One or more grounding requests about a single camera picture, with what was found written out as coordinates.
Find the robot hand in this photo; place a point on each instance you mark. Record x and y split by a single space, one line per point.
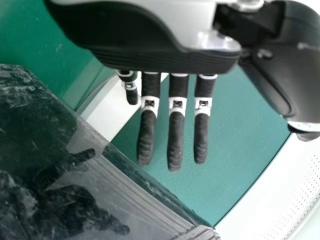
140 37

